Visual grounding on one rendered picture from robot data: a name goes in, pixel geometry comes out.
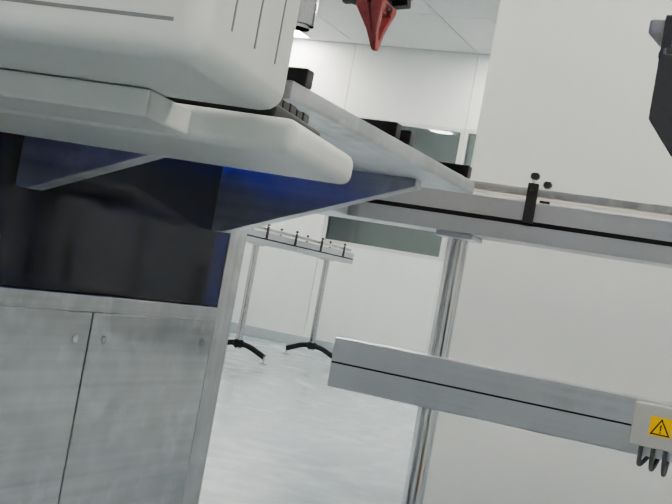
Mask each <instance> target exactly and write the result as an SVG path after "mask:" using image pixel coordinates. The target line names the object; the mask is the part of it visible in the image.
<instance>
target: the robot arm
mask: <svg viewBox="0 0 672 504"><path fill-rule="evenodd" d="M411 1H412V0H342V2H343V3H345V4H354V5H356V6H357V8H358V11H359V13H360V15H361V18H362V20H363V22H364V25H365V27H366V30H367V34H368V38H369V42H370V46H371V49H372V50H373V51H378V49H379V47H380V44H381V42H382V39H383V36H384V34H385V32H386V31H387V29H388V27H389V26H390V24H391V22H392V21H393V19H394V17H395V15H396V12H397V10H401V9H410V8H411ZM381 18H382V19H381Z"/></svg>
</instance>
